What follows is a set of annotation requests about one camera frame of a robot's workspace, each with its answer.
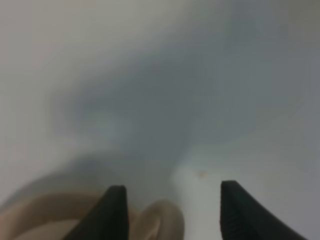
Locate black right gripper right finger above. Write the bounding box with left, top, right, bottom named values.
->
left=219, top=180, right=305, bottom=240

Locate beige ceramic teapot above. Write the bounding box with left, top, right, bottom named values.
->
left=0, top=192, right=185, bottom=240

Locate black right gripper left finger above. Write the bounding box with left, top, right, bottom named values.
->
left=65, top=185, right=129, bottom=240

